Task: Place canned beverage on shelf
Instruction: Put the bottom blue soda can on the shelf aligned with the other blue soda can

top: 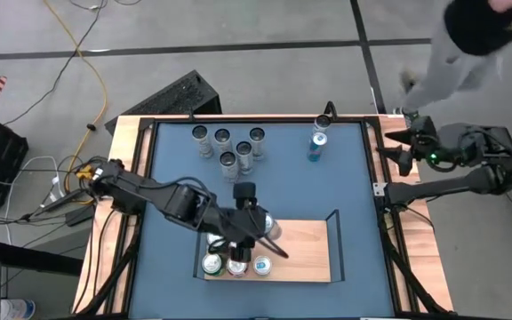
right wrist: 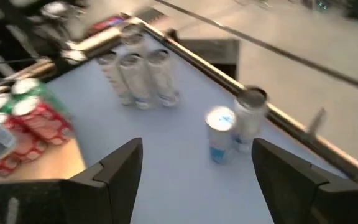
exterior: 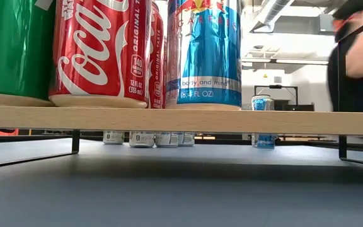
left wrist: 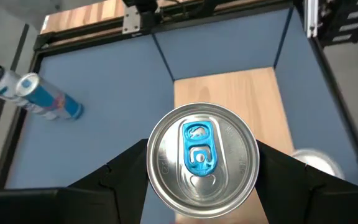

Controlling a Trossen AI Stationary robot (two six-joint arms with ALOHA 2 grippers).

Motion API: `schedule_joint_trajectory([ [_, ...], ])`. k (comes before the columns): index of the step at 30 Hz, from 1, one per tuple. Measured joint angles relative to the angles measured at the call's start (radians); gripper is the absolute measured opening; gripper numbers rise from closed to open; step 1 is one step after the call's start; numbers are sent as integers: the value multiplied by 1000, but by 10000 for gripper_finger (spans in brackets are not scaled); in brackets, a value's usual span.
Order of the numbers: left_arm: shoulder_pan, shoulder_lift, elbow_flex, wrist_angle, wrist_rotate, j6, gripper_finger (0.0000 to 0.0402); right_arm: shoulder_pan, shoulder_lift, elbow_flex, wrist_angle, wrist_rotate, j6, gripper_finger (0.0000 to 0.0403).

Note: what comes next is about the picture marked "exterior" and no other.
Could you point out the red cabinet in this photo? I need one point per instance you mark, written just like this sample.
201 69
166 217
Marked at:
3 131

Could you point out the blue silver Red Bull can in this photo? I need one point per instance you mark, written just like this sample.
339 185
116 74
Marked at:
206 56
262 104

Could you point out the person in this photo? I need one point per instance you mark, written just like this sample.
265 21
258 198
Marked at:
361 56

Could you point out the silver ventilation duct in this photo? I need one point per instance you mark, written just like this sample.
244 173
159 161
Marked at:
273 9

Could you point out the black metal table frame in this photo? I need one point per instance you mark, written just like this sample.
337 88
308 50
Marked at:
27 138

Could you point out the long ceiling light strip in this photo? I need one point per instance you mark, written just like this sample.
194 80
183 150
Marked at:
295 61

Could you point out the light wooden board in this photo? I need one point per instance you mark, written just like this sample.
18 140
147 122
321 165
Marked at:
181 121

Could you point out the green Sprite can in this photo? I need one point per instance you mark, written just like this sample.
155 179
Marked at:
11 47

